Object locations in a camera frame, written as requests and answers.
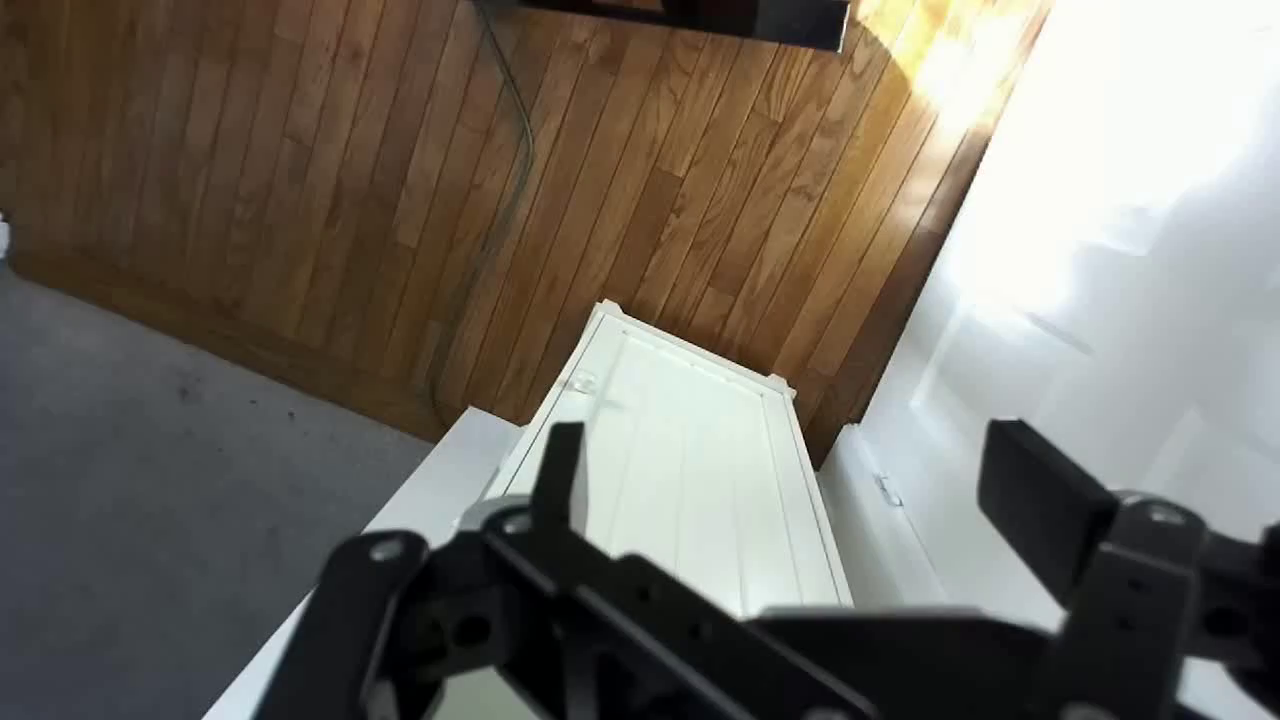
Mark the white shelf cabinet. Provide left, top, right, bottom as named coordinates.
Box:
left=201, top=295, right=855, bottom=720

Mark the grey cable on floor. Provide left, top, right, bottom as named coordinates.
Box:
left=410, top=0, right=539, bottom=404

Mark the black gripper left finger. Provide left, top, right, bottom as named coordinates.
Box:
left=531, top=426, right=584, bottom=555

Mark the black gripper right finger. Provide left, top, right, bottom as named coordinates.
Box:
left=974, top=422, right=1119, bottom=604

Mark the white cabinet door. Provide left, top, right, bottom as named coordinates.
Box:
left=484, top=301, right=855, bottom=623

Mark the black base at top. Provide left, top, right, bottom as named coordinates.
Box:
left=501, top=0, right=861, bottom=53

